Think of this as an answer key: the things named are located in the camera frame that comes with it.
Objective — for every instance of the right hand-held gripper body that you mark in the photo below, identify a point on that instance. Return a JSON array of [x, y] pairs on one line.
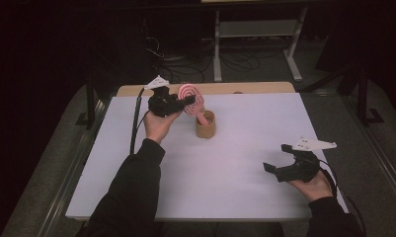
[[297, 171]]

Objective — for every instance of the black metal stand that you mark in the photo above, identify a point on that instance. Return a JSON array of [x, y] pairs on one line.
[[91, 108], [362, 98]]

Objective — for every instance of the tan cup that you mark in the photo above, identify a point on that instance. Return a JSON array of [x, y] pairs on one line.
[[205, 131]]

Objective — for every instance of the white metal desk frame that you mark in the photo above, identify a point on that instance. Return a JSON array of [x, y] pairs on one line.
[[258, 29]]

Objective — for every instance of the person's right hand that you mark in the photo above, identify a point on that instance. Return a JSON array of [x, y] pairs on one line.
[[314, 189]]

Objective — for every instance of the pink hairbrush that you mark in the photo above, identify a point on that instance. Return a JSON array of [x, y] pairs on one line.
[[199, 107]]

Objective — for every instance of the metal floor rail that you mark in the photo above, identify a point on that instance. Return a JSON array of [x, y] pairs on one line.
[[59, 197], [383, 164]]

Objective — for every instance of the person's left hand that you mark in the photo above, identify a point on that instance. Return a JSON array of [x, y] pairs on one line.
[[159, 126]]

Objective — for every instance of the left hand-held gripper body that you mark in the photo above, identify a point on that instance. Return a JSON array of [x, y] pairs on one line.
[[162, 103]]

